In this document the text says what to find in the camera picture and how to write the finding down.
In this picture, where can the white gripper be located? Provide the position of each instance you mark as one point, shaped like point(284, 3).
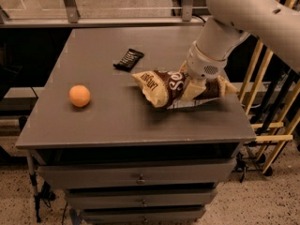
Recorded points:
point(202, 65)

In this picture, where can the brown and cream chip bag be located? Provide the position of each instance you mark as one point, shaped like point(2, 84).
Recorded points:
point(163, 89)

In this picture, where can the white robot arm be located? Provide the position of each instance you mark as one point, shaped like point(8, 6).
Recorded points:
point(231, 22)

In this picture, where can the black snack bar wrapper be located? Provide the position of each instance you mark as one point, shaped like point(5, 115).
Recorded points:
point(129, 60)

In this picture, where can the grey drawer cabinet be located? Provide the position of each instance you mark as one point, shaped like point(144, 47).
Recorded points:
point(119, 125)

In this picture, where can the middle grey drawer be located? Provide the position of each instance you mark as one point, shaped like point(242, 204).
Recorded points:
point(142, 198)

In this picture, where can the grey drawer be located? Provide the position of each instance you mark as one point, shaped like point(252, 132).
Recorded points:
point(139, 174)
point(143, 216)
point(142, 198)

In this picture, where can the orange ball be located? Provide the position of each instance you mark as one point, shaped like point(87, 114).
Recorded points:
point(79, 95)

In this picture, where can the top grey drawer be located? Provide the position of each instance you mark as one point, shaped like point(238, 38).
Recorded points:
point(139, 174)

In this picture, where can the bottom grey drawer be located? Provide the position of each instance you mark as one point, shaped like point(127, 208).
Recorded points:
point(143, 216)

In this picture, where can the tripod leg stand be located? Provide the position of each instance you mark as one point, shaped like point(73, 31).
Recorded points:
point(46, 194)

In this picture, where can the metal railing with glass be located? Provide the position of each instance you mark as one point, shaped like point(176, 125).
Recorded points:
point(100, 13)

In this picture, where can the wooden rack frame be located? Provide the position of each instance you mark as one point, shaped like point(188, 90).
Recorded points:
point(267, 132)

